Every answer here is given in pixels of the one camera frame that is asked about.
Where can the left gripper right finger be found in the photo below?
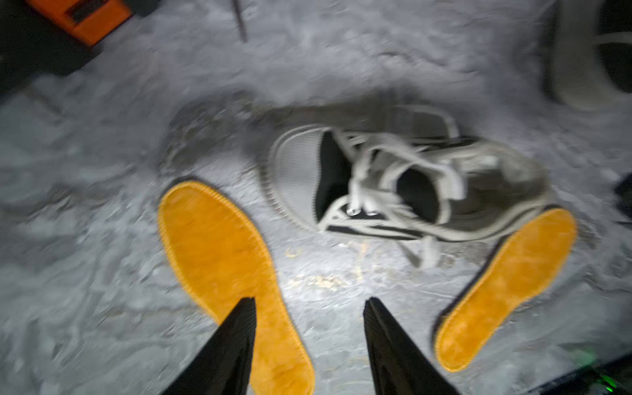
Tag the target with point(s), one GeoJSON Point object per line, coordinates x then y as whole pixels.
{"type": "Point", "coordinates": [397, 364]}

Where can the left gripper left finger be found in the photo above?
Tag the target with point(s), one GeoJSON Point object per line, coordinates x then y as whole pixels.
{"type": "Point", "coordinates": [224, 364]}

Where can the orange insole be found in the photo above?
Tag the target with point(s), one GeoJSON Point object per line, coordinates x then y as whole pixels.
{"type": "Point", "coordinates": [523, 266]}
{"type": "Point", "coordinates": [219, 257]}

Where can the black plastic tool case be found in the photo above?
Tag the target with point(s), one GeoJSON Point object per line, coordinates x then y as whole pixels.
{"type": "Point", "coordinates": [57, 37]}

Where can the black canvas sneaker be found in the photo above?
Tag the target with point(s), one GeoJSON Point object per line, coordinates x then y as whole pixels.
{"type": "Point", "coordinates": [591, 54]}
{"type": "Point", "coordinates": [449, 187]}

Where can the yellow black screwdriver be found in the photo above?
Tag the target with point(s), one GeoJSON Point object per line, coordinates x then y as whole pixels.
{"type": "Point", "coordinates": [240, 21]}

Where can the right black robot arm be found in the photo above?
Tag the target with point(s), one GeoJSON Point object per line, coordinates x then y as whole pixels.
{"type": "Point", "coordinates": [613, 377]}

